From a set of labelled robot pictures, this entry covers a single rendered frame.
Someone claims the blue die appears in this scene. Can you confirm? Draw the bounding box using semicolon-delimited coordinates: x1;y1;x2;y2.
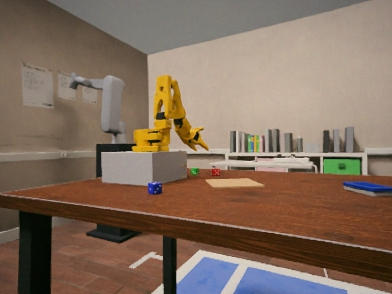
148;182;162;195

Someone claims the beige flat mat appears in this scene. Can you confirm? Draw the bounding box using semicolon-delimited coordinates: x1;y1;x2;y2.
205;179;265;188

